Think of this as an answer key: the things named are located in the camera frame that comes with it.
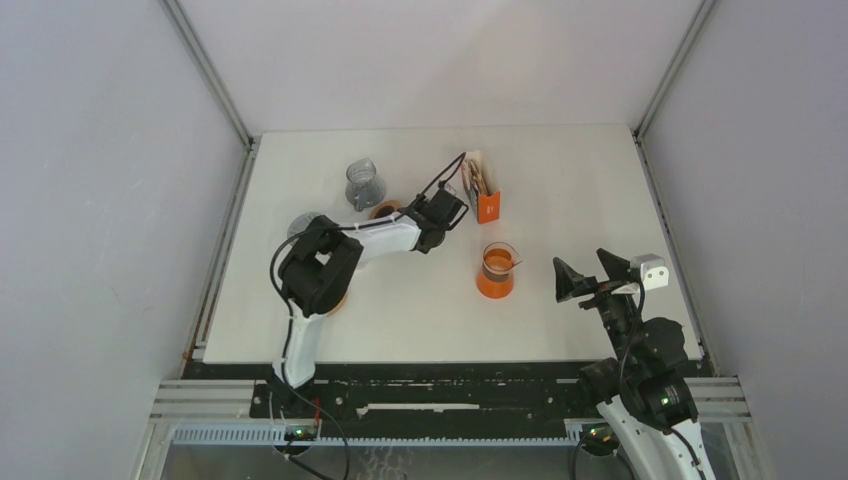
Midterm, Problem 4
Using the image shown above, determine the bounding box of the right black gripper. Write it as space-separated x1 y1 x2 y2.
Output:
551 248 640 368

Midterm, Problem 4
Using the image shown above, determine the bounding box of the orange glass carafe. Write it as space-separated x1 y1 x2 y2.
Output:
476 242 523 299

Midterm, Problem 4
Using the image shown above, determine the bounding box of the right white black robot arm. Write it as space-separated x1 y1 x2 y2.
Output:
552 248 715 479

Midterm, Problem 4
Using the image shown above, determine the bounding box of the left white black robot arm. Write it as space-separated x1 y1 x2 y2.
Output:
269 182 469 417

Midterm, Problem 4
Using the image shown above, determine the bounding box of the orange coffee filter box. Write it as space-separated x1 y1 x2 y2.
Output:
460 150 501 224

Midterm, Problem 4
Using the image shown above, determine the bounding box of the grey ribbed dripper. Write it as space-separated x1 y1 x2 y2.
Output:
287 211 322 242

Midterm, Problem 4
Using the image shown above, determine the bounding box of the grey glass carafe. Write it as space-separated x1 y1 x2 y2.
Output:
345 158 387 212

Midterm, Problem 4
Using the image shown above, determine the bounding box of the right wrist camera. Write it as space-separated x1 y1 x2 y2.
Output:
630 253 670 291

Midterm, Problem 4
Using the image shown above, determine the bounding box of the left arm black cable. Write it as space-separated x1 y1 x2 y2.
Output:
268 152 468 480

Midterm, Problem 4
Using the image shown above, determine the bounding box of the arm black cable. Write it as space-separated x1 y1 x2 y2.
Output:
268 152 468 480
570 281 704 480

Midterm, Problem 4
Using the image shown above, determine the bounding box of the black mounting base plate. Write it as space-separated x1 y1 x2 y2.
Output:
182 361 600 436

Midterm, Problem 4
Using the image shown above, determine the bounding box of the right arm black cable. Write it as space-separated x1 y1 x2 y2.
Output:
570 281 704 480

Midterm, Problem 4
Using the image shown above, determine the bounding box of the white cable duct strip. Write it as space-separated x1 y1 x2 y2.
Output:
171 424 580 447

